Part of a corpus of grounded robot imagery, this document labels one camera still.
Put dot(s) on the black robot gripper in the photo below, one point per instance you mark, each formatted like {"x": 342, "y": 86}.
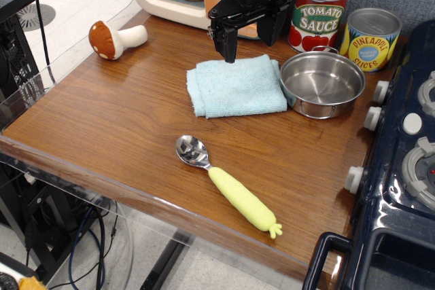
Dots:
{"x": 268, "y": 15}

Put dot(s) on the stainless steel pot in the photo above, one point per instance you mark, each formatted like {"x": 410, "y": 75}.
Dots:
{"x": 321, "y": 85}

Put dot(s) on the light blue folded towel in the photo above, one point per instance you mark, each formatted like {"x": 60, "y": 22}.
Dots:
{"x": 246, "y": 87}

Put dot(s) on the tomato sauce can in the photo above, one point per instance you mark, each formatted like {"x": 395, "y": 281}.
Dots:
{"x": 315, "y": 23}

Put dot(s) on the pineapple slices can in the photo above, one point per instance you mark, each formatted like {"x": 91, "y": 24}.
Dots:
{"x": 370, "y": 37}

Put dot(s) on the plush brown mushroom toy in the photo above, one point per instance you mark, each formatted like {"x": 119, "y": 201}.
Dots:
{"x": 110, "y": 44}

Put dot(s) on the white stove knob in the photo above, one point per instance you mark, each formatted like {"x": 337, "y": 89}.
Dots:
{"x": 380, "y": 92}
{"x": 353, "y": 179}
{"x": 372, "y": 118}

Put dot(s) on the dark blue toy stove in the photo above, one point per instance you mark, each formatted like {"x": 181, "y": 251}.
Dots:
{"x": 391, "y": 245}

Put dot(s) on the black table leg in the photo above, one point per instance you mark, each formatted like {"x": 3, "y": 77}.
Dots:
{"x": 167, "y": 260}

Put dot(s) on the spoon with yellow handle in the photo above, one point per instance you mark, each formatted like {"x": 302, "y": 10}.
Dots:
{"x": 194, "y": 153}

